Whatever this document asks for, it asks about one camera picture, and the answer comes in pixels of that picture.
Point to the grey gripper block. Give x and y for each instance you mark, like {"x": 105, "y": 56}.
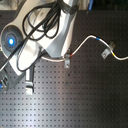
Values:
{"x": 10, "y": 79}

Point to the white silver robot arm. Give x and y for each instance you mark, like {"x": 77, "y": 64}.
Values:
{"x": 38, "y": 31}

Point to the metal cable clip centre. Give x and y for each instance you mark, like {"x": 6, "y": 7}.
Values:
{"x": 67, "y": 60}

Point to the metal cable clip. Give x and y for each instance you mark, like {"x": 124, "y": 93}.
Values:
{"x": 105, "y": 53}
{"x": 67, "y": 60}

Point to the metal cable clip lower right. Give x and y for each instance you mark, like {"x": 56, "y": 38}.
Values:
{"x": 105, "y": 53}

